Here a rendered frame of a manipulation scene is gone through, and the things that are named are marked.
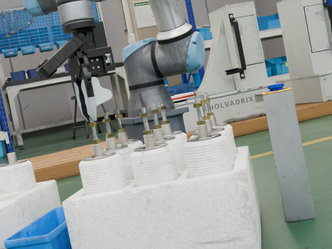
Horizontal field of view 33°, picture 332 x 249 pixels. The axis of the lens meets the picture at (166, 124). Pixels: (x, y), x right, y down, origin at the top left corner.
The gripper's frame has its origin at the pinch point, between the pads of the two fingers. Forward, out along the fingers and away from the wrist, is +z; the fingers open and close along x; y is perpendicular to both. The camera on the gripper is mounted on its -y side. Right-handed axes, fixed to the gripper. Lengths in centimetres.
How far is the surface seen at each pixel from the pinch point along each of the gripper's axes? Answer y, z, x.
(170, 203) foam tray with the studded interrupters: 8.4, 20.5, -15.1
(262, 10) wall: 612, -106, 736
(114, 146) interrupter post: 7.7, 8.7, 8.5
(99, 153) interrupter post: 0.5, 8.5, -1.1
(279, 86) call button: 44.7, 2.3, -10.2
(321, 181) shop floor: 74, 35, 17
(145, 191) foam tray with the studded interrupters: 4.7, 17.3, -12.4
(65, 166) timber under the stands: 41, 28, 180
